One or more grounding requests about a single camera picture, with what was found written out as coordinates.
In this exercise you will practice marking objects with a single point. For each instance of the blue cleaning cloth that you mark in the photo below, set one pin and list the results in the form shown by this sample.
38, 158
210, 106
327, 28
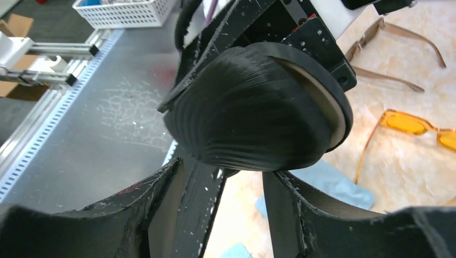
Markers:
327, 181
238, 250

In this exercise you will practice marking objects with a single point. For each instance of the orange tinted sunglasses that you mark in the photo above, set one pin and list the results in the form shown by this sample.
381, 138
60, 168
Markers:
406, 161

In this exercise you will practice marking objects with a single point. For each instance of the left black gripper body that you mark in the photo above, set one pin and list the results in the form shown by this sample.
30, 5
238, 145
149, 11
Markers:
309, 26

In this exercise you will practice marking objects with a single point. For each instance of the white plastic basket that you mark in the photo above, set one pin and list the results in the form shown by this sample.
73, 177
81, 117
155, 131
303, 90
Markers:
124, 14

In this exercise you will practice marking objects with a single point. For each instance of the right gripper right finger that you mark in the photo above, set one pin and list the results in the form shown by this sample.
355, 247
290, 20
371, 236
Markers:
410, 232

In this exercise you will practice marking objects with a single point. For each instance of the grey slotted cable duct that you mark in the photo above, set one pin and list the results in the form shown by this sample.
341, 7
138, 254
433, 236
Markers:
29, 137

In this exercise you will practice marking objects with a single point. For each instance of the black textured glasses case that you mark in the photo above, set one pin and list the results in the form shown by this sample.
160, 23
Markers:
264, 107

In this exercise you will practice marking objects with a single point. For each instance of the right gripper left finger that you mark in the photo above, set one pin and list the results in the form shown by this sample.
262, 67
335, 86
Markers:
168, 214

